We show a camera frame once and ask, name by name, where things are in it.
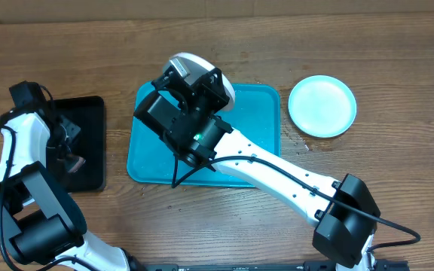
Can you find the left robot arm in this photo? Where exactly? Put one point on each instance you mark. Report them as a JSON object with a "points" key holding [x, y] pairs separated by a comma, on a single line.
{"points": [[39, 220]]}

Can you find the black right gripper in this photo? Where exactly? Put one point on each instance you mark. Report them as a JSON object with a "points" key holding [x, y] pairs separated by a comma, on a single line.
{"points": [[210, 94]]}

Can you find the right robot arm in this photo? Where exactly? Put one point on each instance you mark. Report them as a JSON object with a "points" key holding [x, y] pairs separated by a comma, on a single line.
{"points": [[347, 222]]}

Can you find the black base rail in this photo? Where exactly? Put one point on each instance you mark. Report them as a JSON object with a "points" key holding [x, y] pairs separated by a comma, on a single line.
{"points": [[311, 265]]}

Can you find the white plate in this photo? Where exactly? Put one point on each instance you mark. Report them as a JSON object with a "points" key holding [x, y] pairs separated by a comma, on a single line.
{"points": [[196, 66]]}

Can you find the teal plastic tray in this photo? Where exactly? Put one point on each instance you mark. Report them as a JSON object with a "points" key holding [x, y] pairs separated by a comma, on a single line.
{"points": [[256, 114]]}

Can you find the cardboard backdrop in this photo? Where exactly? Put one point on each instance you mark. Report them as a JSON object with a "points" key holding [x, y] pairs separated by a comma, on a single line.
{"points": [[47, 11]]}

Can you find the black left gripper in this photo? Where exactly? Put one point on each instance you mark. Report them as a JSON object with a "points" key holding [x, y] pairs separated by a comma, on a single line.
{"points": [[57, 152]]}

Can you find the black plastic tray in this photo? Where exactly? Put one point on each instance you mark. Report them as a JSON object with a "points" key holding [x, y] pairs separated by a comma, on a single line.
{"points": [[89, 114]]}

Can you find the light blue plate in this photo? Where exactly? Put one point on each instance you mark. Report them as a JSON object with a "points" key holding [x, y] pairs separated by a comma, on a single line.
{"points": [[322, 106]]}

